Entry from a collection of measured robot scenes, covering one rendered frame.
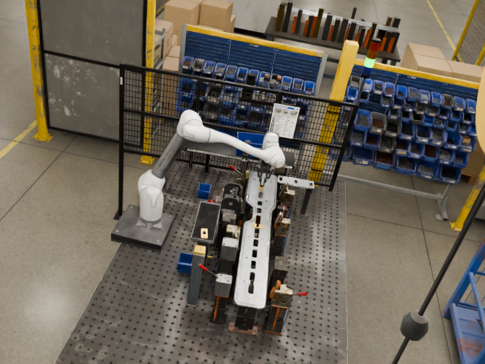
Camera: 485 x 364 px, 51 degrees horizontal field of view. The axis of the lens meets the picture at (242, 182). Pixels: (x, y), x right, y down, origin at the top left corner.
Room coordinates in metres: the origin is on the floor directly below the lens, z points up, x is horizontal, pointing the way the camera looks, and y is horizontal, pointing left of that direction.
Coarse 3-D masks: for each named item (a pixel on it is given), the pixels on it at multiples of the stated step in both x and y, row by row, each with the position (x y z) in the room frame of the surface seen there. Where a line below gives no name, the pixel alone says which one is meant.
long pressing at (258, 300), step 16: (256, 176) 3.25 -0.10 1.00; (272, 176) 3.29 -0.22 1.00; (256, 192) 3.04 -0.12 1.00; (272, 192) 3.08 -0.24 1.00; (256, 208) 2.85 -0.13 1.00; (272, 208) 2.89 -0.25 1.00; (240, 256) 2.33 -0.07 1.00; (240, 272) 2.20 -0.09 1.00; (256, 272) 2.22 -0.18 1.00; (240, 288) 2.07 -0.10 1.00; (256, 288) 2.09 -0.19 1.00; (240, 304) 1.95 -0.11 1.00; (256, 304) 1.97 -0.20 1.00
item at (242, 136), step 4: (240, 132) 3.62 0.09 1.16; (244, 132) 3.62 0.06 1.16; (240, 136) 3.62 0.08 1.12; (244, 136) 3.62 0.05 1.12; (248, 136) 3.63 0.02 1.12; (252, 136) 3.63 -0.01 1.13; (256, 136) 3.64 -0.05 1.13; (260, 136) 3.64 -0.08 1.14; (240, 140) 3.62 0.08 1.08; (244, 140) 3.62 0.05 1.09; (252, 140) 3.63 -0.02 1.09; (256, 140) 3.64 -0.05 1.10; (260, 140) 3.64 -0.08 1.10; (252, 144) 3.47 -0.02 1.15; (256, 144) 3.48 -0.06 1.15; (260, 144) 3.48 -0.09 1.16; (236, 148) 3.51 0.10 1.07; (256, 148) 3.48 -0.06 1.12; (260, 148) 3.48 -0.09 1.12; (236, 152) 3.46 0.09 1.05; (240, 152) 3.46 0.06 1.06; (248, 156) 3.47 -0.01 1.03; (252, 156) 3.48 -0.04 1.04
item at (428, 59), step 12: (408, 48) 6.10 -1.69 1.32; (420, 48) 6.06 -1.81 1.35; (432, 48) 6.15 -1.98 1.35; (408, 60) 5.93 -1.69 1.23; (420, 60) 5.64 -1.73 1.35; (432, 60) 5.72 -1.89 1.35; (444, 60) 5.79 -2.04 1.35; (432, 72) 5.44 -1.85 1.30; (444, 72) 5.44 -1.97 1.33; (456, 72) 5.45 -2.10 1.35; (468, 72) 5.52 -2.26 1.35; (480, 72) 5.59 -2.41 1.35; (480, 156) 5.43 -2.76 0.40; (468, 168) 5.43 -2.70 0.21; (480, 168) 5.43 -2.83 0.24; (468, 180) 5.43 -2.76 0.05
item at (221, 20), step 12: (180, 0) 7.30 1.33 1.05; (192, 0) 7.40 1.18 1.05; (204, 0) 7.57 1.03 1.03; (216, 0) 7.62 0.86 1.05; (168, 12) 6.98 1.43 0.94; (180, 12) 6.96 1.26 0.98; (192, 12) 7.00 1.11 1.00; (204, 12) 7.33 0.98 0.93; (216, 12) 7.31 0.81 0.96; (228, 12) 7.43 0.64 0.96; (180, 24) 6.96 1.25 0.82; (192, 24) 7.05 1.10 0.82; (204, 24) 7.33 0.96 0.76; (216, 24) 7.30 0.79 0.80; (228, 24) 7.53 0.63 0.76; (180, 36) 6.96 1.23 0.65
